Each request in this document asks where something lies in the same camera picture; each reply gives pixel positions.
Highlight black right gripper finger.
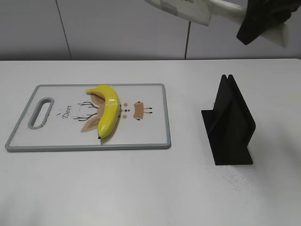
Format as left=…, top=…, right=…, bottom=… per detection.
left=237, top=0, right=299, bottom=45

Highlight white-handled kitchen knife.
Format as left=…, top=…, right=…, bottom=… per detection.
left=146, top=0, right=288, bottom=48

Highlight yellow plastic banana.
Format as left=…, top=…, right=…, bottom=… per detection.
left=86, top=85, right=120, bottom=139

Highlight black knife stand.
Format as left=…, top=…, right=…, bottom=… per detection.
left=201, top=74, right=256, bottom=165

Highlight grey-rimmed white cutting board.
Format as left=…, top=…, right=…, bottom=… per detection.
left=5, top=83, right=171, bottom=152

